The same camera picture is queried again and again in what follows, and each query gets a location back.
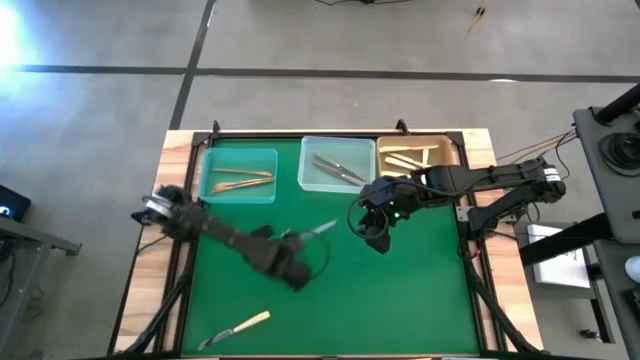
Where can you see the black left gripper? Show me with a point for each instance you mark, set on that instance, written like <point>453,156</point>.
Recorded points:
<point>275,262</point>

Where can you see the black pole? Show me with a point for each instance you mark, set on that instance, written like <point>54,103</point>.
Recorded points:
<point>620,104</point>

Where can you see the green table mat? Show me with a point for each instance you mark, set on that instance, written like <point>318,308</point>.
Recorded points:
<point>375,300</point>

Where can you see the yellow tool on floor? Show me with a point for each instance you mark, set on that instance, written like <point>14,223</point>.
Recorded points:
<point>478,15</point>

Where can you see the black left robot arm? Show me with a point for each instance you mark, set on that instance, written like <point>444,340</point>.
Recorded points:
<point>215,227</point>

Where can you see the small metal bracket plate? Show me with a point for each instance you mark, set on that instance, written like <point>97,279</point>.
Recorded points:
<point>462,215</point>

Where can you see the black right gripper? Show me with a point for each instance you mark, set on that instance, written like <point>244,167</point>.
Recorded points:
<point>407,197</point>

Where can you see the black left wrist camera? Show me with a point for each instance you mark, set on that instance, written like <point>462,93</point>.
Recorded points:
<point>262,232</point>

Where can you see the orange translucent plastic bin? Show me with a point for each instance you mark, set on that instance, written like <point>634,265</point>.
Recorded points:
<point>442,155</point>

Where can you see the white round object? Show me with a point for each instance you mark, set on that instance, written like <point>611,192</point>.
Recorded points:
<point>634,270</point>

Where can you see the gray equipment cart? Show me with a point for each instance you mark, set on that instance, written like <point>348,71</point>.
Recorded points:
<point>590,150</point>

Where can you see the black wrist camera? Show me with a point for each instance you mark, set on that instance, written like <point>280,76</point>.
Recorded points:
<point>374,195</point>
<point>262,232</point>

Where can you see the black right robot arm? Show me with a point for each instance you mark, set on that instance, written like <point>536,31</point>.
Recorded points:
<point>500,175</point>

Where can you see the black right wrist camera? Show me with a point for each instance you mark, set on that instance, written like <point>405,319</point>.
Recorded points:
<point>374,195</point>

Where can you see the small black floor item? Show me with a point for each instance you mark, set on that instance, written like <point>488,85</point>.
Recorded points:
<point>590,336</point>

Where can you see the black beam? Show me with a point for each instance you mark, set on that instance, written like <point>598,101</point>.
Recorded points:
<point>565,239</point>

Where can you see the black computer tower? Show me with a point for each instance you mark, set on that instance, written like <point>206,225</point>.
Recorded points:
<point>12,200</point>

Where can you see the teal translucent plastic bin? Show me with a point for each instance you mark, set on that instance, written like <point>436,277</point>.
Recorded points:
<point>235,159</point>

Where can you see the gray work table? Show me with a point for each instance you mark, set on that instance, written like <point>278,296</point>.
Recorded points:
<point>612,300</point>

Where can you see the white box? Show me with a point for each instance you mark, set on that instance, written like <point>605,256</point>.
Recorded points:
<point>560,270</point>

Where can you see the gray side table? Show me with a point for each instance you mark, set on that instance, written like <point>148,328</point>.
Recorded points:
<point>20,235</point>

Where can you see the clear translucent plastic bin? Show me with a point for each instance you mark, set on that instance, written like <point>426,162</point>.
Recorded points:
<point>345,147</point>

